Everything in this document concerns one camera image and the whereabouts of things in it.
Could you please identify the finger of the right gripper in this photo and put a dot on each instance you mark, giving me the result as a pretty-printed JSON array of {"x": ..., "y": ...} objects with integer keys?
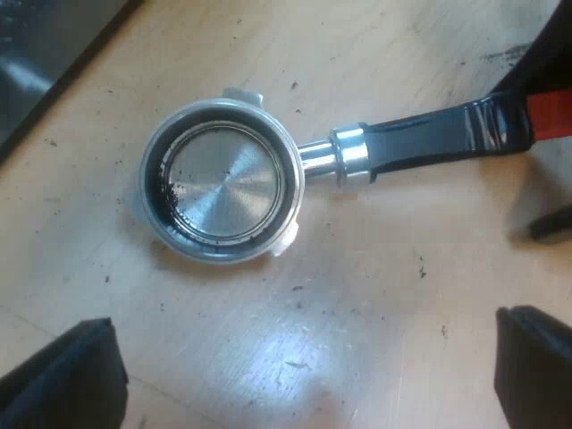
[
  {"x": 554, "y": 223},
  {"x": 547, "y": 58}
]

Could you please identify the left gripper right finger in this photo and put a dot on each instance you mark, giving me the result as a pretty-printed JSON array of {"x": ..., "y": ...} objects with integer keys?
[{"x": 536, "y": 371}]

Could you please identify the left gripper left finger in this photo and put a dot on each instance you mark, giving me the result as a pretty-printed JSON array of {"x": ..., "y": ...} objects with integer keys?
[{"x": 67, "y": 380}]

